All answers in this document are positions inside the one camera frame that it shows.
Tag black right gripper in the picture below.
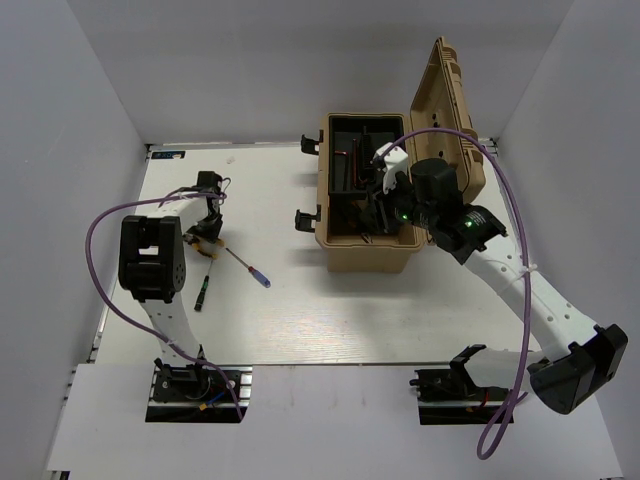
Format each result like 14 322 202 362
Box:
360 170 437 235

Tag orange handled tool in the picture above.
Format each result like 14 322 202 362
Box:
185 236 225 260

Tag tan plastic toolbox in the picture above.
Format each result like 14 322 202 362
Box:
294 37 494 273

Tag large brown hex key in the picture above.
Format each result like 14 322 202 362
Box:
333 150 350 192

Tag yellow black needle-nose pliers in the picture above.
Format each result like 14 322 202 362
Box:
360 232 374 244

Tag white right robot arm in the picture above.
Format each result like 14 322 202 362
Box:
373 157 628 415

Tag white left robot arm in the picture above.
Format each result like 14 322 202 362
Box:
118 171 224 399

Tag black green screwdriver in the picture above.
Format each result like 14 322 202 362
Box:
194 260 214 312

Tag blue red screwdriver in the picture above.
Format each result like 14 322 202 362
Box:
225 247 271 288

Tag blue XDOF label sticker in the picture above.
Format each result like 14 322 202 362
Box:
151 151 186 160

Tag black toolbox inner tray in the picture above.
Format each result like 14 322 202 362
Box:
328 114 405 200

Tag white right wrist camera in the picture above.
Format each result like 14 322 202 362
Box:
371 142 409 194

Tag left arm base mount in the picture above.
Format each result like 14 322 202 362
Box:
145 358 252 424

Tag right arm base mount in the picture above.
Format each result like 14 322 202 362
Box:
409 344 509 426

